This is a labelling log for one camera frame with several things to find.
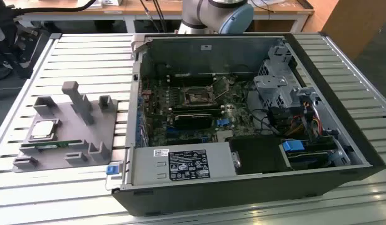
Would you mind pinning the white paper sheet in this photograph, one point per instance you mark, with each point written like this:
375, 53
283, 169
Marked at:
260, 2

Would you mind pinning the black open PC case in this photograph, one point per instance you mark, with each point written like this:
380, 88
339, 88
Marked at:
211, 199

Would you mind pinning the silver metal drive cage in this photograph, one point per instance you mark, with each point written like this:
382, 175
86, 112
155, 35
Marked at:
270, 82

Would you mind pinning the wooden desk white legs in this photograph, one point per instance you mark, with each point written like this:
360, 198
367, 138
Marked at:
292, 9

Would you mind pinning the white box device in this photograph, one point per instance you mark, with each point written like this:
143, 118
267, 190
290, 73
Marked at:
111, 2

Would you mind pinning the silver finned heatsink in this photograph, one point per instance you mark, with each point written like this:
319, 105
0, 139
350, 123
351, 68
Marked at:
225, 136

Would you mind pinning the black RAM slot bank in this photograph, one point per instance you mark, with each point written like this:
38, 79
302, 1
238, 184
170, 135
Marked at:
189, 79
195, 109

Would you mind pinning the silver power supply with label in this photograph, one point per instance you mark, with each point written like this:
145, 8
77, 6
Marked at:
149, 168

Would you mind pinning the grey plastic parts rack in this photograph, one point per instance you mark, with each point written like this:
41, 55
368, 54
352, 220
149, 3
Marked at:
73, 136

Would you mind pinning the black graphics card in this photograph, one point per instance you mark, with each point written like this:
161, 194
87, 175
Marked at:
193, 121

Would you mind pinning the black disk bay cover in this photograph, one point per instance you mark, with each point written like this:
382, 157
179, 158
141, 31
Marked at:
258, 157

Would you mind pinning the green motherboard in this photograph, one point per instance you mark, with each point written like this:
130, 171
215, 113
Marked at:
235, 117

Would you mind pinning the silver square CPU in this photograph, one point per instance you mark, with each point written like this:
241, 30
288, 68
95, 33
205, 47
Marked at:
43, 129

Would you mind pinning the green RAM stick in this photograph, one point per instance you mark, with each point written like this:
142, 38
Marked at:
49, 144

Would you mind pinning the blue board connector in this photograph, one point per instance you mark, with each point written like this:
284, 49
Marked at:
221, 122

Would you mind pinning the brown wooden cabinet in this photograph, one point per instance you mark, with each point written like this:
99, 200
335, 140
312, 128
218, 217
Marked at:
351, 23

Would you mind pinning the blue disk carrier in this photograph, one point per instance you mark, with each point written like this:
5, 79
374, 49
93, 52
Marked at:
292, 145

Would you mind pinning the CPU socket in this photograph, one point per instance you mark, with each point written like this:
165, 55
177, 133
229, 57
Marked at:
198, 97

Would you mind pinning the blue case latch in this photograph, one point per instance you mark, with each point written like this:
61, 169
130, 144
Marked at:
111, 170

